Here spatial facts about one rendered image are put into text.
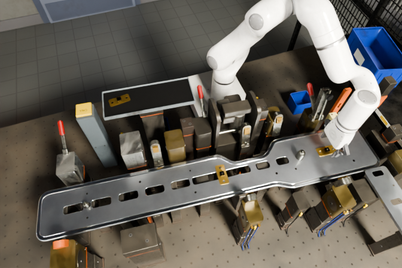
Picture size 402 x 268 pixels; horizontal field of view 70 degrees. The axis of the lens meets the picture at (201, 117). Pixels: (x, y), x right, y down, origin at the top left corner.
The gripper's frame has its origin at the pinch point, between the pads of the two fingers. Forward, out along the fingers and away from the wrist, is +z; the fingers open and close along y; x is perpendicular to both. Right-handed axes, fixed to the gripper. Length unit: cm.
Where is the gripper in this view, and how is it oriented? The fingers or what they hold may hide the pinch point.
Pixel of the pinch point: (329, 145)
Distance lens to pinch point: 130.9
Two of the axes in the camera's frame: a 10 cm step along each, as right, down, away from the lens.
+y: 2.4, 7.9, -5.6
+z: -0.2, 5.8, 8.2
